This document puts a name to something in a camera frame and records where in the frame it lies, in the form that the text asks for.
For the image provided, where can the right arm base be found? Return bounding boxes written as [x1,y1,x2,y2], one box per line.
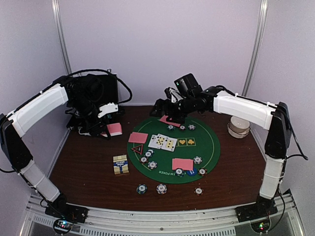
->
[235,204,278,233]

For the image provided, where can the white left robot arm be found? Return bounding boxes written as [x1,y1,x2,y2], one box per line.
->
[0,69,112,218]

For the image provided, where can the face-up spades card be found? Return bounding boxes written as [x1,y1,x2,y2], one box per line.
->
[148,135,157,148]
[154,134,168,149]

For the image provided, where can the blue round button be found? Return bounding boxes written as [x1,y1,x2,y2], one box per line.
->
[186,169,197,177]

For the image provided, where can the dark blue chip stack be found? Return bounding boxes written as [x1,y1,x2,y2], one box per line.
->
[136,184,148,195]

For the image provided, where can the round green poker mat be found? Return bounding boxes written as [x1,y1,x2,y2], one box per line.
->
[127,117,221,184]

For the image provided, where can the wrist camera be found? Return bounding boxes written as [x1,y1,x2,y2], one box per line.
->
[97,103,118,118]
[164,73,202,103]

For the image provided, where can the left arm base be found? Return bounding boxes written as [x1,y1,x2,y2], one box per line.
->
[45,205,89,235]

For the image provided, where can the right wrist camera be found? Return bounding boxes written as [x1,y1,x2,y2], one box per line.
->
[164,73,202,103]

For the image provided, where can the brown chip stack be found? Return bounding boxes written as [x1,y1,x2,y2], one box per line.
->
[194,187,203,196]

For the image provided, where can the upper white bowl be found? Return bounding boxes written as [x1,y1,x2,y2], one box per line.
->
[230,116,250,133]

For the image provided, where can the red triangular dealer marker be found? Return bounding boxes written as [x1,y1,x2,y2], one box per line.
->
[131,144,143,155]

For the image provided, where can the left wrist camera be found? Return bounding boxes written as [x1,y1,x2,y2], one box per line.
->
[97,103,118,118]

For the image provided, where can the blue white chip stack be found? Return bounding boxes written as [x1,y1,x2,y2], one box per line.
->
[156,183,167,194]

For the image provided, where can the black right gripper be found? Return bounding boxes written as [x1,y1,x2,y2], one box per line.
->
[150,95,195,124]

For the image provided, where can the black poker case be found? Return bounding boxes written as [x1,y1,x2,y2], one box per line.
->
[66,69,119,131]

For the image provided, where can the dealt card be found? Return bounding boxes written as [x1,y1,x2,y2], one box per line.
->
[128,132,148,144]
[159,116,181,127]

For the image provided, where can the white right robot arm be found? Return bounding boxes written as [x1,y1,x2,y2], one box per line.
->
[150,86,291,217]

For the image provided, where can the pink playing card deck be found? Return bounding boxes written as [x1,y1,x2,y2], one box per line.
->
[107,123,123,137]

